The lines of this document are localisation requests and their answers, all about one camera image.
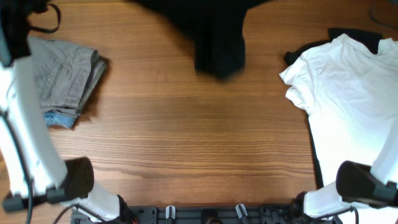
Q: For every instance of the blue denim garment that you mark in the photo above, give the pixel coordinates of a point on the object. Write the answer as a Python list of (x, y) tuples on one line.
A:
[(56, 119)]

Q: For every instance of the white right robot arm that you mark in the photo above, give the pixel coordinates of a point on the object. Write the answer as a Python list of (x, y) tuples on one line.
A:
[(356, 186)]

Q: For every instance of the grey folded shorts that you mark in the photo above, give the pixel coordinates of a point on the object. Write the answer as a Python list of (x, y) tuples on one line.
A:
[(65, 74)]

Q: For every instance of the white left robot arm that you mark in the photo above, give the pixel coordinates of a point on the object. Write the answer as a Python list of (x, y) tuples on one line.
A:
[(37, 174)]

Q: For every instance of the black garment under white shirt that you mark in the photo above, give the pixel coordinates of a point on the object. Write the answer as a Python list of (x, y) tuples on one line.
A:
[(367, 38)]

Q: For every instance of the black shorts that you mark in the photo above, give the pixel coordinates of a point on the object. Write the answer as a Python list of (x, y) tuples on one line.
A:
[(216, 28)]

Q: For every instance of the white t-shirt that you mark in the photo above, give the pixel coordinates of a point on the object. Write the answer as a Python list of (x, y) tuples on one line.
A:
[(350, 96)]

